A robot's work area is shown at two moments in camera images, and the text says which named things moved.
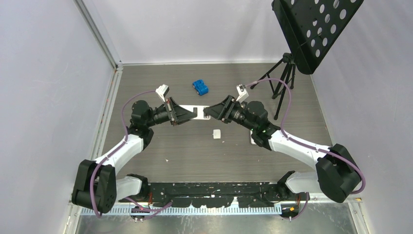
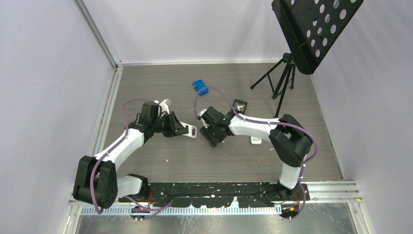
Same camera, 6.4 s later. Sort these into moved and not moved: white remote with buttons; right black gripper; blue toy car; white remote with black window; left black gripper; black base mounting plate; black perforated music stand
Moved: left black gripper; right black gripper; white remote with black window
Not moved: black perforated music stand; blue toy car; white remote with buttons; black base mounting plate
